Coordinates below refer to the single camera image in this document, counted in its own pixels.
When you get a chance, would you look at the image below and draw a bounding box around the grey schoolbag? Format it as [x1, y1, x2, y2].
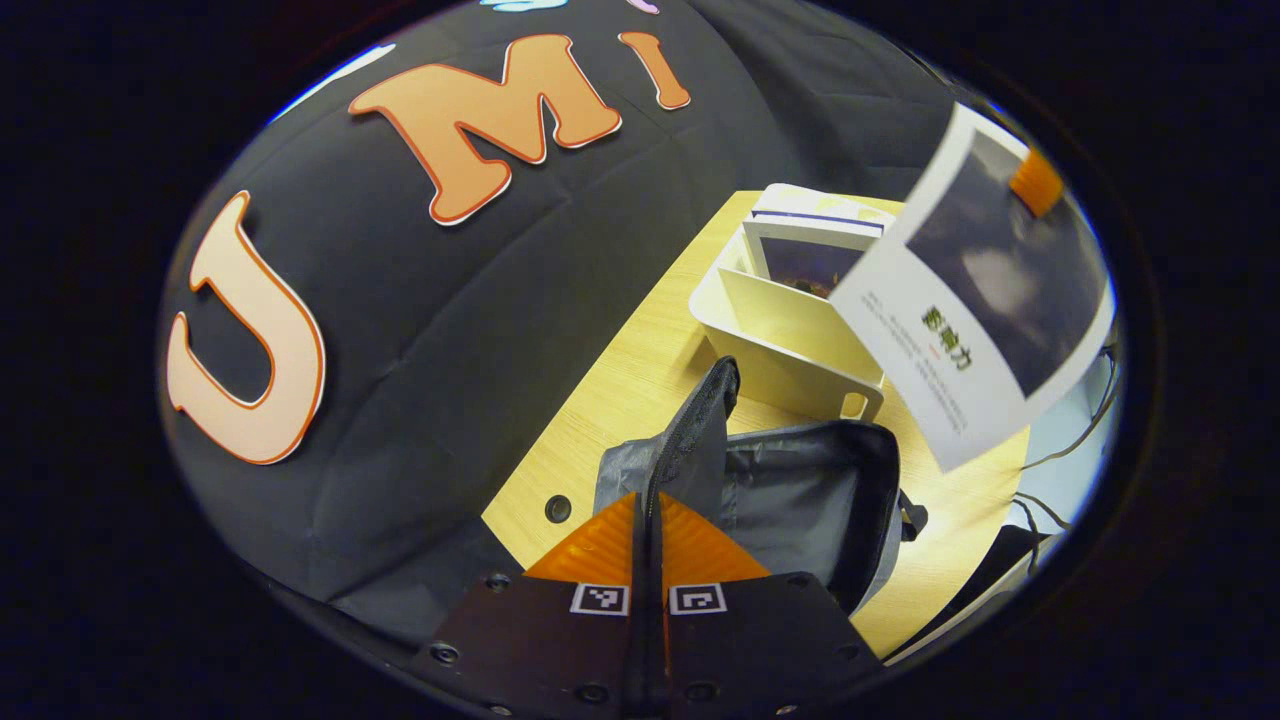
[593, 355, 929, 616]

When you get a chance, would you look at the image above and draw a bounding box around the blue cover book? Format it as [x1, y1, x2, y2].
[742, 208, 896, 299]

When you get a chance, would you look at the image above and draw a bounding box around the grey cover book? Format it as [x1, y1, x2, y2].
[828, 103, 1116, 473]

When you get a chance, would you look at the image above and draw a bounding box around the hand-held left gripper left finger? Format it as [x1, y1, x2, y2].
[425, 490, 651, 719]

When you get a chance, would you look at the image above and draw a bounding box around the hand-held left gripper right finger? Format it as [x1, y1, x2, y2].
[645, 490, 886, 719]

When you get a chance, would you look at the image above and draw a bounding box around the white bookshelf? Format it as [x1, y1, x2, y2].
[688, 183, 906, 423]

